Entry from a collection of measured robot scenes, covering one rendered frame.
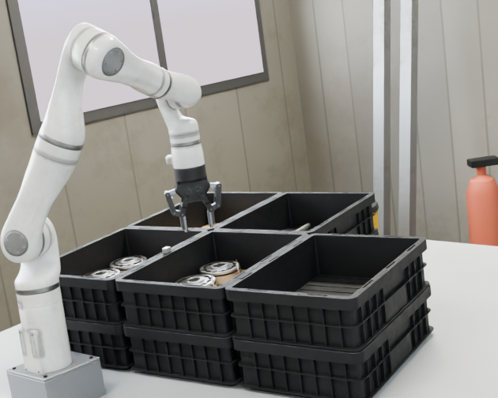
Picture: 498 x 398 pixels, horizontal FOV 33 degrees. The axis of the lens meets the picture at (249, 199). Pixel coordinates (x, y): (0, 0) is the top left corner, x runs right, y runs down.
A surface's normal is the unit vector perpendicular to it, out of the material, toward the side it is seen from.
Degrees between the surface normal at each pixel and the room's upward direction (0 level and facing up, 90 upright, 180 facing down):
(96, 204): 90
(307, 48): 90
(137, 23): 90
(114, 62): 116
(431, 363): 0
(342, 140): 90
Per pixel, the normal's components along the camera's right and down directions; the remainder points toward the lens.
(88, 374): 0.74, 0.05
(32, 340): -0.65, 0.19
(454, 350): -0.14, -0.97
